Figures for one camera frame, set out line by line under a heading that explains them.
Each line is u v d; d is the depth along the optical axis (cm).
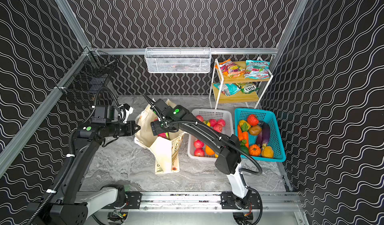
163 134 72
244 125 98
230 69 84
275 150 87
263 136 92
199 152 86
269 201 78
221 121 98
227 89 100
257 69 84
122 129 61
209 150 85
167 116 56
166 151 68
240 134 98
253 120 95
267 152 86
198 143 88
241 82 103
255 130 95
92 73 97
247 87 100
